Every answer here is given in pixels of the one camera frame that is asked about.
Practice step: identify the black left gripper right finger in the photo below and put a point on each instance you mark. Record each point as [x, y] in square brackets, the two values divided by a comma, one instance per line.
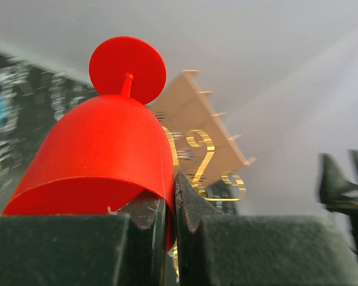
[219, 249]

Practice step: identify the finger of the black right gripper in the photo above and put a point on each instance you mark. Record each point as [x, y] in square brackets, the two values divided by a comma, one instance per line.
[337, 193]

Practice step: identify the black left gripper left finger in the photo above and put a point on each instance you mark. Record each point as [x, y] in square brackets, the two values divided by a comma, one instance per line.
[124, 248]

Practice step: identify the red wine glass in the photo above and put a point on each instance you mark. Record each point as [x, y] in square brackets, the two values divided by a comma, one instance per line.
[107, 150]

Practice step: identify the pink plastic file organizer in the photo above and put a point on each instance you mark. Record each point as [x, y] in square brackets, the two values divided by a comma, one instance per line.
[183, 106]

